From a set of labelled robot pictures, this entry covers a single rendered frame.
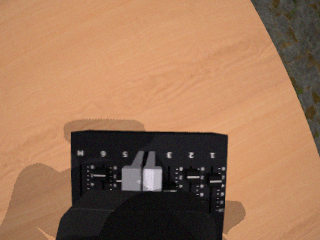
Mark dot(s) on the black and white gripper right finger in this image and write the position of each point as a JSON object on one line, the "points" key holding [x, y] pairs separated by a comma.
{"points": [[152, 174]]}

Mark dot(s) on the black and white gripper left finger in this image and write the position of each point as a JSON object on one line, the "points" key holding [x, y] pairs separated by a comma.
{"points": [[132, 176]]}

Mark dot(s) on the black lighting desk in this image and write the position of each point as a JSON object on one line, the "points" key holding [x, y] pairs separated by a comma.
{"points": [[193, 162]]}

